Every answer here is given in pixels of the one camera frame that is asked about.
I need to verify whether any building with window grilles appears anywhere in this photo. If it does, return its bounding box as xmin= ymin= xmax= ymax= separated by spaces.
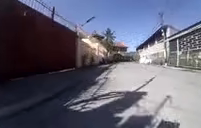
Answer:
xmin=166 ymin=14 xmax=201 ymax=72

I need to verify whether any street lamp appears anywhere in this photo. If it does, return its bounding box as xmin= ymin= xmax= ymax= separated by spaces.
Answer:
xmin=75 ymin=15 xmax=97 ymax=34

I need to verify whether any wire fence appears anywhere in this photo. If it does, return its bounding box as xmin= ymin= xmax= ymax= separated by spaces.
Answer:
xmin=17 ymin=0 xmax=80 ymax=32

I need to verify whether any white building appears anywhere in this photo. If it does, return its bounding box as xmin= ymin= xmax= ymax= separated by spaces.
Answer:
xmin=136 ymin=24 xmax=179 ymax=66

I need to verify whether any pale concrete wall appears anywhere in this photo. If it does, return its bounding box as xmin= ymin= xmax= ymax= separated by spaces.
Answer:
xmin=75 ymin=32 xmax=109 ymax=69

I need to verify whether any utility pole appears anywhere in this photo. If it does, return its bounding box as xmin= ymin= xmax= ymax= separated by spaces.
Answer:
xmin=157 ymin=12 xmax=169 ymax=66

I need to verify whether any building with red roof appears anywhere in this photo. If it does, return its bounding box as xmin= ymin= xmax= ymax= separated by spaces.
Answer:
xmin=112 ymin=41 xmax=130 ymax=56

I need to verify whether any palm tree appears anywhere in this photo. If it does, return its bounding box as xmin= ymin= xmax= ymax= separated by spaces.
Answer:
xmin=102 ymin=27 xmax=117 ymax=46

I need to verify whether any grey concrete road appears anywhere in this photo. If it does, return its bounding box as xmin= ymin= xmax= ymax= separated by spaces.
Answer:
xmin=0 ymin=61 xmax=201 ymax=128

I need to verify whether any red metal wall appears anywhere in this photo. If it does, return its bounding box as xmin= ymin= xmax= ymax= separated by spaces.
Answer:
xmin=0 ymin=0 xmax=78 ymax=83

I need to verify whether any pale kerb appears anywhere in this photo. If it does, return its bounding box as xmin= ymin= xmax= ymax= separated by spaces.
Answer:
xmin=163 ymin=64 xmax=201 ymax=75

